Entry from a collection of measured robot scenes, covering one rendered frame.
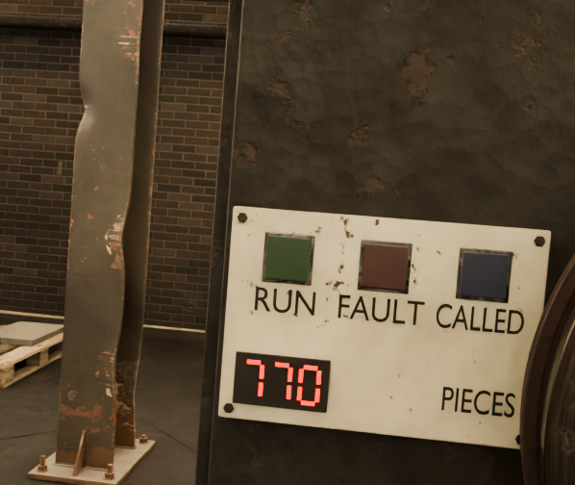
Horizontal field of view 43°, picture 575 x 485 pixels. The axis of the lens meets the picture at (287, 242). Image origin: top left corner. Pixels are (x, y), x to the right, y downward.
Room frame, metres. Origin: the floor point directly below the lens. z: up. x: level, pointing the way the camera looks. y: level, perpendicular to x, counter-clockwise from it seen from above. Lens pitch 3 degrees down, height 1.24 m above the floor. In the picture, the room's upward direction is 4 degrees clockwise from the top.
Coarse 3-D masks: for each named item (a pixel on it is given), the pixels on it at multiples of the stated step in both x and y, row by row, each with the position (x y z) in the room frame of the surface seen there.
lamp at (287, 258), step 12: (276, 240) 0.60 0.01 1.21; (288, 240) 0.60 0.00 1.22; (300, 240) 0.60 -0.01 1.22; (276, 252) 0.60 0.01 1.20; (288, 252) 0.60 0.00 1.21; (300, 252) 0.60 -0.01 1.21; (276, 264) 0.60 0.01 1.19; (288, 264) 0.60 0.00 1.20; (300, 264) 0.59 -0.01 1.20; (276, 276) 0.60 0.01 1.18; (288, 276) 0.60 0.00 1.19; (300, 276) 0.59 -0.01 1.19
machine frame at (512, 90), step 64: (256, 0) 0.63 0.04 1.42; (320, 0) 0.62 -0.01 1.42; (384, 0) 0.61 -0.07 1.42; (448, 0) 0.61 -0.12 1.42; (512, 0) 0.60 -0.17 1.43; (256, 64) 0.63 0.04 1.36; (320, 64) 0.62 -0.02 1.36; (384, 64) 0.61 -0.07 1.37; (448, 64) 0.61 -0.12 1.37; (512, 64) 0.60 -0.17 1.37; (256, 128) 0.62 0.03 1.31; (320, 128) 0.62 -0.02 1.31; (384, 128) 0.61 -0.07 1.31; (448, 128) 0.61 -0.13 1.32; (512, 128) 0.60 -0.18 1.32; (256, 192) 0.62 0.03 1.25; (320, 192) 0.62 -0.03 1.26; (384, 192) 0.61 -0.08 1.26; (448, 192) 0.61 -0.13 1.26; (512, 192) 0.60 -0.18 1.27; (256, 448) 0.62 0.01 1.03; (320, 448) 0.62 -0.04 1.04; (384, 448) 0.61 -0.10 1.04; (448, 448) 0.61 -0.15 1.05; (512, 448) 0.60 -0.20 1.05
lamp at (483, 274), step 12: (468, 252) 0.58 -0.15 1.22; (468, 264) 0.58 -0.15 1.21; (480, 264) 0.58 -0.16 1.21; (492, 264) 0.58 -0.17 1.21; (504, 264) 0.58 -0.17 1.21; (468, 276) 0.58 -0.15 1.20; (480, 276) 0.58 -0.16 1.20; (492, 276) 0.58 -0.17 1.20; (504, 276) 0.58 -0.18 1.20; (468, 288) 0.58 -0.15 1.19; (480, 288) 0.58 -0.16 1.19; (492, 288) 0.58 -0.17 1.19; (504, 288) 0.58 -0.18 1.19
